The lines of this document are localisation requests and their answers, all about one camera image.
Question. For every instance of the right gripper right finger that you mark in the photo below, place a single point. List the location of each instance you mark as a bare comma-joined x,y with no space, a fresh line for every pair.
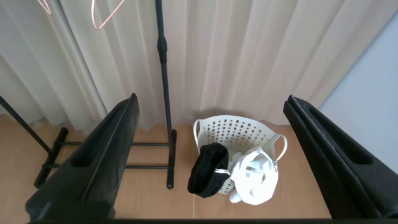
345,174

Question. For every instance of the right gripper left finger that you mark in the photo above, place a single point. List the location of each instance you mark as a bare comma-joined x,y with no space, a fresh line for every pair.
93,174

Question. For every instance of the black shorts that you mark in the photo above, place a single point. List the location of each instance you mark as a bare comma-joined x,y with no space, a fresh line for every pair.
206,171

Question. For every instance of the pink clothes hanger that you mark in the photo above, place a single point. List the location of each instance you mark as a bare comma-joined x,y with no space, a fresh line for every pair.
44,7
92,14

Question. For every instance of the black clothes rack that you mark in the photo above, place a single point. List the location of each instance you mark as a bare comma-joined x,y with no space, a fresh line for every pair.
163,93

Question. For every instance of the white laundry basket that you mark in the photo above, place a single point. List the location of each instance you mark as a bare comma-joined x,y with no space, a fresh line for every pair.
236,130

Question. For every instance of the white garment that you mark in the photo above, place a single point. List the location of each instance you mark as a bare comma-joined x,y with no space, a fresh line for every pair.
255,183

